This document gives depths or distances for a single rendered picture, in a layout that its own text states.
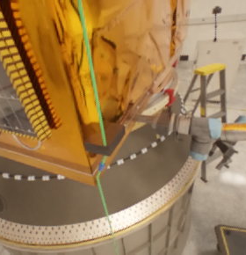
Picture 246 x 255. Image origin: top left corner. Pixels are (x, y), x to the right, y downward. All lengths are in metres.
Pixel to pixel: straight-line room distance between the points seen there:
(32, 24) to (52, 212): 0.93
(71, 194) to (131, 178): 0.34
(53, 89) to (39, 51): 0.07
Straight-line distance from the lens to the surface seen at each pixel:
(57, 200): 1.06
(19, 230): 1.25
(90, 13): 0.35
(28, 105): 0.39
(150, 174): 1.08
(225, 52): 4.59
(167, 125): 0.67
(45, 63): 0.36
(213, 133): 0.70
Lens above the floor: 2.17
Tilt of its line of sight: 34 degrees down
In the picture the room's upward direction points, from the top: 6 degrees counter-clockwise
